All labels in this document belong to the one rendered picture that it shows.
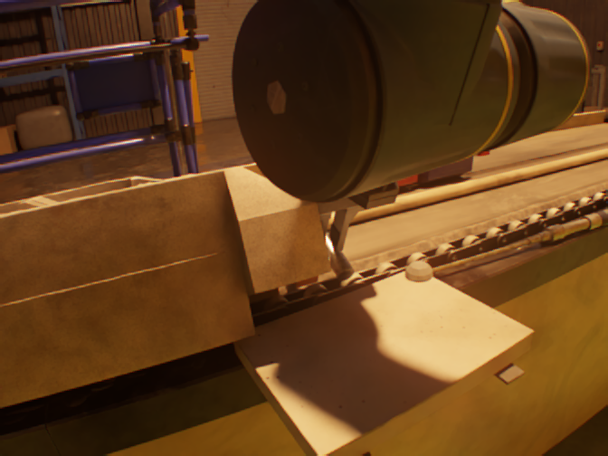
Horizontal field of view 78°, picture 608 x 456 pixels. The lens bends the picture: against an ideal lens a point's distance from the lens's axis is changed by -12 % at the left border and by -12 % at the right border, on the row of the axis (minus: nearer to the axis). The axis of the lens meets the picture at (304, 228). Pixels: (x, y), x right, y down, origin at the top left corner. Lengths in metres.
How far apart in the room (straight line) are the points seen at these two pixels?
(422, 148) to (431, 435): 0.71
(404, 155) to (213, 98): 10.81
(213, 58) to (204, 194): 10.58
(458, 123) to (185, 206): 0.31
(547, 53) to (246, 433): 0.54
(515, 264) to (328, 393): 0.44
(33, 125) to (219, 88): 4.47
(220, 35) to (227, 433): 10.74
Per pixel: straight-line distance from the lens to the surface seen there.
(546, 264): 0.84
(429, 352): 0.49
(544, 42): 0.31
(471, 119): 0.23
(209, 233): 0.46
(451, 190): 1.12
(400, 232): 0.91
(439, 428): 0.86
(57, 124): 9.42
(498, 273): 0.73
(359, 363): 0.47
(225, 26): 11.16
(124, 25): 10.89
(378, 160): 0.18
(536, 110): 0.30
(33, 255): 0.46
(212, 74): 10.99
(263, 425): 0.61
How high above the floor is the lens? 1.10
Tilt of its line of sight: 22 degrees down
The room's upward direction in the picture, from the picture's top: 5 degrees counter-clockwise
